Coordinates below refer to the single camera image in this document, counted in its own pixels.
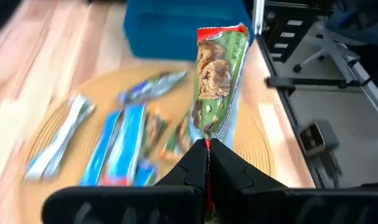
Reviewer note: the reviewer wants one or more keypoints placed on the round woven straw placemat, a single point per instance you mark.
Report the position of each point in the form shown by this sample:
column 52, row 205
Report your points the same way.
column 92, row 90

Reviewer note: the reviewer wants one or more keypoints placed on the blue plastic bin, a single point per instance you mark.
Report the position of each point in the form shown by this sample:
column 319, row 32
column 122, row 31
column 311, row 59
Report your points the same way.
column 170, row 28

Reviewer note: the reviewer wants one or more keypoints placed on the dark blue office chair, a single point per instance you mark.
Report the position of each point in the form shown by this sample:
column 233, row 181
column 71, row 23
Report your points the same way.
column 347, row 18

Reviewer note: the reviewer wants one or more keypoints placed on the silver aluminium post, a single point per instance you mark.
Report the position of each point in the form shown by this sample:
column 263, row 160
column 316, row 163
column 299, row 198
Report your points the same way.
column 259, row 15

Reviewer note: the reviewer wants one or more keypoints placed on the green Chewy granola bar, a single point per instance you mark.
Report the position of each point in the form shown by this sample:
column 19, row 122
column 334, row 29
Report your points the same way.
column 179, row 140
column 217, row 77
column 154, row 130

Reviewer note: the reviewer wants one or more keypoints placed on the black table-level camera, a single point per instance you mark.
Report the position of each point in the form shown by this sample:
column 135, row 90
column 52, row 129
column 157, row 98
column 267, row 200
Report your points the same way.
column 313, row 141

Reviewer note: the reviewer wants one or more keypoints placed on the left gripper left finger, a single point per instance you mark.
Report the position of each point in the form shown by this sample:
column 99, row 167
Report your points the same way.
column 145, row 202

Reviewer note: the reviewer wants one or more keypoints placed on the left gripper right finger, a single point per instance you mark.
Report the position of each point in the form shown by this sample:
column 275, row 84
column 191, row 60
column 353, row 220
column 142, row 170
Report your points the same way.
column 270, row 205

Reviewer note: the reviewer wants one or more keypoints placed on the dark blue Chewy granola bar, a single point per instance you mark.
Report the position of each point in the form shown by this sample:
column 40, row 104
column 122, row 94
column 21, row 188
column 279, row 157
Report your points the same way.
column 154, row 87

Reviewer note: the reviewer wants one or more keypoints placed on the black labelled controller box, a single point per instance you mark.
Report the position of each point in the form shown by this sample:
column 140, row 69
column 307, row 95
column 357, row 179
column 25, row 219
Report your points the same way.
column 276, row 34

